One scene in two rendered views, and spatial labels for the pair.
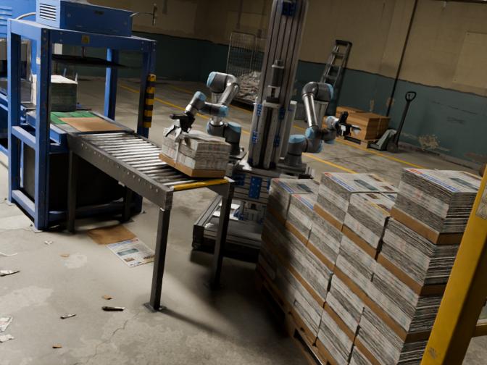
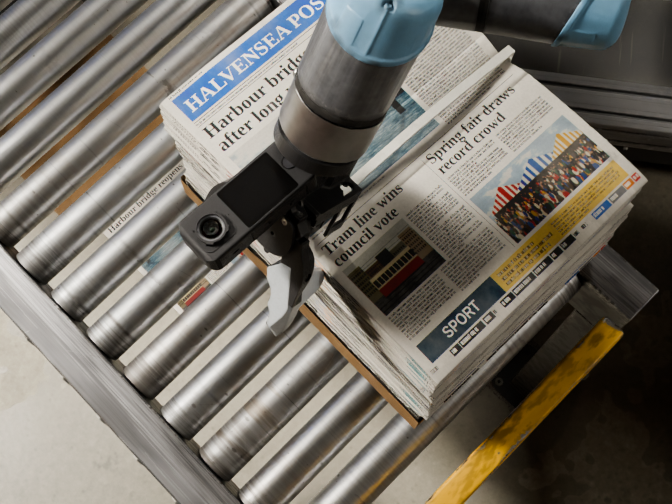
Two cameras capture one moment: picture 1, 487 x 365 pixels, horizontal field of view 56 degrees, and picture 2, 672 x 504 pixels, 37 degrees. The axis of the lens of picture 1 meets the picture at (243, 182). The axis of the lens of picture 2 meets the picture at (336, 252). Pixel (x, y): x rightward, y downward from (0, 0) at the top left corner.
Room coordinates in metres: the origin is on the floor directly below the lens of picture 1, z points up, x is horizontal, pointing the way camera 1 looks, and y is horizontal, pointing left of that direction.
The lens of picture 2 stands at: (2.63, 0.36, 1.92)
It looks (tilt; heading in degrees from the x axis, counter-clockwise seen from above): 75 degrees down; 12
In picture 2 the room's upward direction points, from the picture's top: 11 degrees counter-clockwise
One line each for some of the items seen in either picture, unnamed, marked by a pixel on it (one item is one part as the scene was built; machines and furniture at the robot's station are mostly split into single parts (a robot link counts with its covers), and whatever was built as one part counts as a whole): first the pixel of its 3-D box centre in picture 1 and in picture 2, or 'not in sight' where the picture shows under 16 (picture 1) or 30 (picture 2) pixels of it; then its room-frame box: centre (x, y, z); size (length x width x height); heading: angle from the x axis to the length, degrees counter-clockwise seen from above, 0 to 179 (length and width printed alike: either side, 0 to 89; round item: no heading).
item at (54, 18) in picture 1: (85, 17); not in sight; (3.85, 1.47, 1.65); 0.60 x 0.45 x 0.20; 137
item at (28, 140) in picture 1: (78, 166); not in sight; (3.85, 1.47, 0.38); 0.94 x 0.69 x 0.63; 137
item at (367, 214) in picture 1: (393, 224); not in sight; (2.16, -0.77, 0.95); 0.38 x 0.29 x 0.23; 113
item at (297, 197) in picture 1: (326, 273); not in sight; (2.55, -0.59, 0.42); 1.17 x 0.39 x 0.83; 24
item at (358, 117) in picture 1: (354, 125); not in sight; (9.32, -2.04, 0.28); 1.20 x 0.83 x 0.57; 47
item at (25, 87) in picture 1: (30, 99); not in sight; (4.63, 2.29, 0.75); 1.53 x 0.64 x 0.10; 47
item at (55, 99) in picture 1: (53, 92); not in sight; (4.25, 1.88, 0.93); 0.38 x 0.30 x 0.26; 47
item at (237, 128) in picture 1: (232, 132); not in sight; (3.55, 0.15, 0.98); 0.13 x 0.12 x 0.14; 80
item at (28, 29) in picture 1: (84, 36); not in sight; (3.85, 1.47, 1.50); 0.94 x 0.68 x 0.10; 137
